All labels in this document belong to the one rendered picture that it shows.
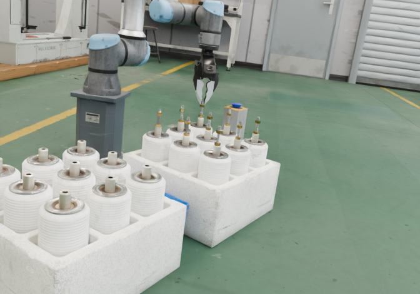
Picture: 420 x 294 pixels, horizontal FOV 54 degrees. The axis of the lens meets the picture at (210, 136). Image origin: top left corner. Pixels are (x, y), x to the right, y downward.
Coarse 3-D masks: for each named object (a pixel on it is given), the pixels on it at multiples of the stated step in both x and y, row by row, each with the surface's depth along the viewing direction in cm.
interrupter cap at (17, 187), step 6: (36, 180) 91; (12, 186) 86; (18, 186) 87; (36, 186) 88; (42, 186) 88; (12, 192) 84; (18, 192) 84; (24, 192) 84; (30, 192) 85; (36, 192) 85
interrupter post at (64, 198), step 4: (60, 192) 80; (64, 192) 81; (68, 192) 81; (60, 196) 80; (64, 196) 80; (68, 196) 80; (60, 200) 80; (64, 200) 80; (68, 200) 80; (60, 204) 80; (64, 204) 80; (68, 204) 81; (64, 208) 80
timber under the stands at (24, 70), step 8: (80, 56) 458; (88, 56) 467; (0, 64) 339; (8, 64) 344; (24, 64) 355; (32, 64) 361; (40, 64) 366; (48, 64) 380; (56, 64) 394; (64, 64) 410; (72, 64) 427; (80, 64) 444; (0, 72) 313; (8, 72) 323; (16, 72) 333; (24, 72) 344; (32, 72) 356; (40, 72) 368; (0, 80) 314
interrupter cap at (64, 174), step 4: (64, 168) 99; (68, 168) 99; (80, 168) 100; (84, 168) 100; (60, 172) 97; (64, 172) 97; (68, 172) 98; (80, 172) 99; (84, 172) 98; (88, 172) 99; (60, 176) 94; (64, 176) 95; (68, 176) 95; (72, 176) 96; (76, 176) 96; (80, 176) 95; (84, 176) 96; (88, 176) 96; (72, 180) 94; (76, 180) 94
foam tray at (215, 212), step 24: (168, 168) 128; (264, 168) 140; (168, 192) 127; (192, 192) 122; (216, 192) 117; (240, 192) 127; (264, 192) 142; (192, 216) 123; (216, 216) 118; (240, 216) 131; (216, 240) 122
